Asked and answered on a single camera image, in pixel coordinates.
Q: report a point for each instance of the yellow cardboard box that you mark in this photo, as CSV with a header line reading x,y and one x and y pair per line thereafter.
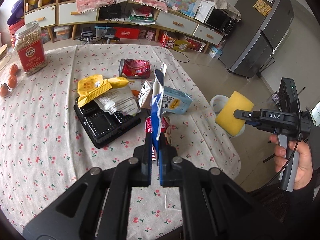
x,y
180,45

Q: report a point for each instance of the blue biscuit box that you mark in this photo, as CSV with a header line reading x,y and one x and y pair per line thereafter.
x,y
156,106

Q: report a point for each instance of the cherry print tablecloth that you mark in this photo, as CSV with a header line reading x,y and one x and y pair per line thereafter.
x,y
44,148

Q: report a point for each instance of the small white carton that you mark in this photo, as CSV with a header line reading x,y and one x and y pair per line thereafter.
x,y
145,95

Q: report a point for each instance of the black plastic food tray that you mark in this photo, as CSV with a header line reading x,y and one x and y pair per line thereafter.
x,y
103,127

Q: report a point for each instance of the person's right hand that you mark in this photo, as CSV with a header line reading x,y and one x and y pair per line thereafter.
x,y
304,169

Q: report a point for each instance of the red flat box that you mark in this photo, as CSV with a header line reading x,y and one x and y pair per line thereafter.
x,y
129,33

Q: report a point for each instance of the black microwave oven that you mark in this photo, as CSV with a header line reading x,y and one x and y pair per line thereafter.
x,y
220,21

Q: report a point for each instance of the jar with red label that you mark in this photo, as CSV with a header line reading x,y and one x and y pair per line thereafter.
x,y
29,48

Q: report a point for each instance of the long TV cabinet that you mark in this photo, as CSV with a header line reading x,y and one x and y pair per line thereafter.
x,y
52,13

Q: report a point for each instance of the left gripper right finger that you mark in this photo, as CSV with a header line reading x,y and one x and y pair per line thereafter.
x,y
213,205

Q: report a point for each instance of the grey refrigerator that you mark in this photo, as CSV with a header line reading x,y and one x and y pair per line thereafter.
x,y
257,35

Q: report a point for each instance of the yellow snack wrapper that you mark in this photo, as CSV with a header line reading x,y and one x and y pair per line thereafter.
x,y
94,86

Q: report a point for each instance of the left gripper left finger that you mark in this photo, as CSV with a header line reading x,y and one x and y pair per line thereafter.
x,y
97,205

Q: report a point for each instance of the orange fruit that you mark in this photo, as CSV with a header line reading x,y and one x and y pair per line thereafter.
x,y
12,81

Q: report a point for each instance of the light blue milk carton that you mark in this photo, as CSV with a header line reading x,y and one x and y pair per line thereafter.
x,y
175,101

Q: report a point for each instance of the crushed red soda can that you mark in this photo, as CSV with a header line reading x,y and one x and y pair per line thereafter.
x,y
138,69

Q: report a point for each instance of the white plastic trash bin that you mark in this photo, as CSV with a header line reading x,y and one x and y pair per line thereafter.
x,y
217,103

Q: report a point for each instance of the colourful wall map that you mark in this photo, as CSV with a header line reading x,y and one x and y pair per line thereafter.
x,y
187,7

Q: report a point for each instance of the white crumpled wrapper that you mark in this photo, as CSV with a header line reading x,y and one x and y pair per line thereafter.
x,y
118,100

